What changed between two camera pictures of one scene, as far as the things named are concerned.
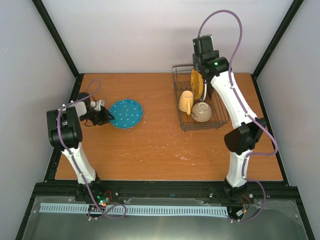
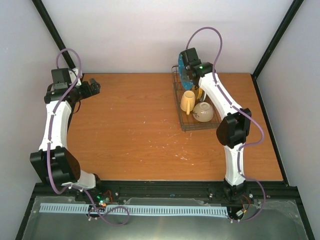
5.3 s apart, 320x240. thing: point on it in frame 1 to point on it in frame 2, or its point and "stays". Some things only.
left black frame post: (79, 77) stays
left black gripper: (105, 118) to (89, 92)
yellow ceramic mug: (186, 101) stays
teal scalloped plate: (127, 113) to (186, 83)
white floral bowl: (201, 112) stays
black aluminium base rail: (210, 190) stays
